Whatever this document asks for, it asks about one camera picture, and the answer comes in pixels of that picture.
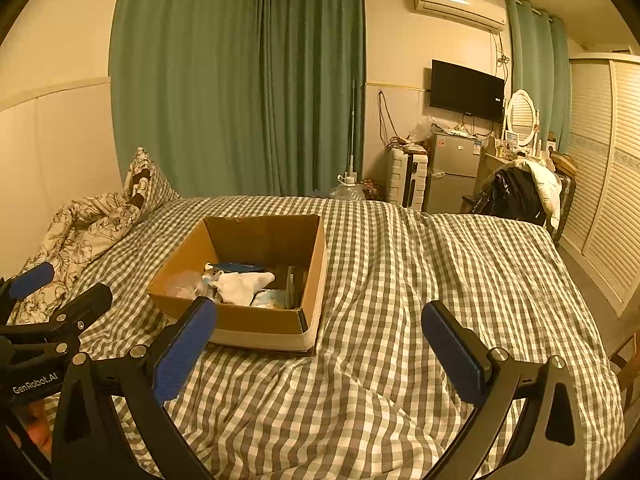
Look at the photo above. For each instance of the white air conditioner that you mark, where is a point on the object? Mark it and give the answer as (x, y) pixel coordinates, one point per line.
(457, 2)

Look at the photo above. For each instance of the white ribbed suitcase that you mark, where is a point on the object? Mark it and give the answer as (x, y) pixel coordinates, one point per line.
(407, 180)

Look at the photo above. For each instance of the cream dressing table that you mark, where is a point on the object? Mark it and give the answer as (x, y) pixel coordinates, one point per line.
(492, 160)

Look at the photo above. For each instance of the white mop pole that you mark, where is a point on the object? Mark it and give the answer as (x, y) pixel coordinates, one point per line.
(352, 125)

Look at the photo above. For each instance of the patterned pillow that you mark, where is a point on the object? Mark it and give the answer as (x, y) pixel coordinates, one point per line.
(142, 180)

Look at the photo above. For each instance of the brown cardboard box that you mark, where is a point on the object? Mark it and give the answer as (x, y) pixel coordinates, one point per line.
(260, 325)

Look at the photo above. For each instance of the wooden chair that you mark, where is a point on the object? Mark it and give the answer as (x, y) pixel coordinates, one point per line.
(625, 365)

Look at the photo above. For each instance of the cream louvered wardrobe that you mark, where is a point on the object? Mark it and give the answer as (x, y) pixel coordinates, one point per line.
(600, 175)

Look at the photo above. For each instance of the white and blue packet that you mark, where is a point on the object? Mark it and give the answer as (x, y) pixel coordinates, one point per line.
(270, 300)

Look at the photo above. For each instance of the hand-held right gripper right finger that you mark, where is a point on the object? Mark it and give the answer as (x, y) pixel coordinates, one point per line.
(450, 352)

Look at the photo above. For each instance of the narrow green curtain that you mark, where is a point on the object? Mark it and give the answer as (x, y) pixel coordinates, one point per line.
(537, 80)

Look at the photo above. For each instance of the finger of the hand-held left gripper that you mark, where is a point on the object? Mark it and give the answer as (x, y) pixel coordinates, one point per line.
(85, 302)
(32, 277)

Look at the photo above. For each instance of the person's left hand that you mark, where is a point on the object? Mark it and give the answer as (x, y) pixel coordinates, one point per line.
(37, 427)

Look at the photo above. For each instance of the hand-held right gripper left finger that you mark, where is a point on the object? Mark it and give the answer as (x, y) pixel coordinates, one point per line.
(185, 355)

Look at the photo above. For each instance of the floral duvet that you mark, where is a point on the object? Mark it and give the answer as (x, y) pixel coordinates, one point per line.
(85, 230)

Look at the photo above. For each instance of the white coat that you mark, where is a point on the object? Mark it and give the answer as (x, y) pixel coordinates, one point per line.
(547, 185)

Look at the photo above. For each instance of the clear plastic bag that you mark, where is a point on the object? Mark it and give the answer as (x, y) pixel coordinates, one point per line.
(182, 282)

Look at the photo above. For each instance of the wide green curtain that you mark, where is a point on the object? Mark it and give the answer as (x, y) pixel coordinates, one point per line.
(240, 75)

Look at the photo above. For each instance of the oval vanity mirror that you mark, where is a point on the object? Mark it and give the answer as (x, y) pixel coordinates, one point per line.
(522, 115)

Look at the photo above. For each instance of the black wall television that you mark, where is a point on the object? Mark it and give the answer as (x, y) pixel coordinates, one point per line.
(467, 90)

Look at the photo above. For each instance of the grey fridge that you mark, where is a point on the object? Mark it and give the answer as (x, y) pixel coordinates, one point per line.
(455, 170)

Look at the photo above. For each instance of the checkered bed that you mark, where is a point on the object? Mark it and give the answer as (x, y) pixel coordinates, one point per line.
(400, 310)

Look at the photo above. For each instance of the small blue box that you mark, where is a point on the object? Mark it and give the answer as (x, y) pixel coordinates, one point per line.
(240, 266)

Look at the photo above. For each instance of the white sock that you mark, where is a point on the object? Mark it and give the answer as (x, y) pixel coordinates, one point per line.
(240, 285)

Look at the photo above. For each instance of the clear water bottle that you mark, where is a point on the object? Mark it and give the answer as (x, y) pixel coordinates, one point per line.
(347, 190)

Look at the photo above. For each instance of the crumpled plastic bag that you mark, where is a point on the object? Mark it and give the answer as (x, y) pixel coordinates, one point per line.
(422, 132)

